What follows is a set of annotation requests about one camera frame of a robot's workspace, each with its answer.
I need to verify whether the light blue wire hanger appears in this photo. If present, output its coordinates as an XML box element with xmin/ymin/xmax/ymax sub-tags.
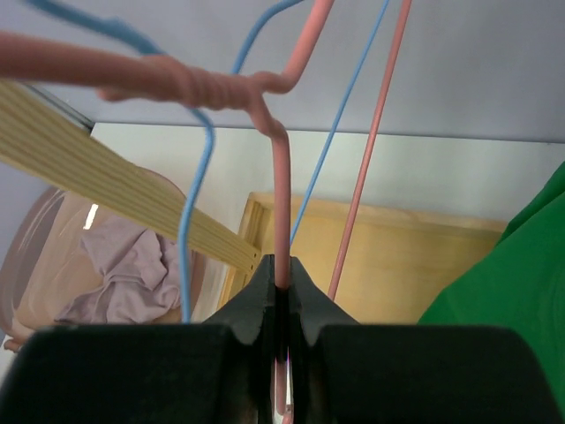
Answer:
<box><xmin>26</xmin><ymin>0</ymin><xmax>392</xmax><ymax>323</ymax></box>

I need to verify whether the wooden clothes rack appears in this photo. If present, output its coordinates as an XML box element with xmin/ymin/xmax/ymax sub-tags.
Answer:
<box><xmin>1</xmin><ymin>82</ymin><xmax>505</xmax><ymax>323</ymax></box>

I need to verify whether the pink hanger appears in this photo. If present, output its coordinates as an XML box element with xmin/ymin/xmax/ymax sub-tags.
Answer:
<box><xmin>0</xmin><ymin>0</ymin><xmax>414</xmax><ymax>424</ymax></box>

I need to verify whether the green tank top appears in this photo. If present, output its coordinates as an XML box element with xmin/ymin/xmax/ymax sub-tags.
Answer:
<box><xmin>419</xmin><ymin>167</ymin><xmax>564</xmax><ymax>405</ymax></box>

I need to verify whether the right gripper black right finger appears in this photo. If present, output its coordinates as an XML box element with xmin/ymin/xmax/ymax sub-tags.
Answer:
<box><xmin>289</xmin><ymin>259</ymin><xmax>564</xmax><ymax>423</ymax></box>

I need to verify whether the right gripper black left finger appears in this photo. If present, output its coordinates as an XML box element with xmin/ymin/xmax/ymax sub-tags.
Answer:
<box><xmin>1</xmin><ymin>255</ymin><xmax>275</xmax><ymax>423</ymax></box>

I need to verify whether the pink plastic basin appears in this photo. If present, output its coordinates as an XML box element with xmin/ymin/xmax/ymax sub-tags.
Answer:
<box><xmin>1</xmin><ymin>188</ymin><xmax>181</xmax><ymax>352</ymax></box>

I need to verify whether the pink tank top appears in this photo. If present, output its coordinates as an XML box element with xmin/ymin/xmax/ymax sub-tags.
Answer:
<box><xmin>56</xmin><ymin>216</ymin><xmax>180</xmax><ymax>324</ymax></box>

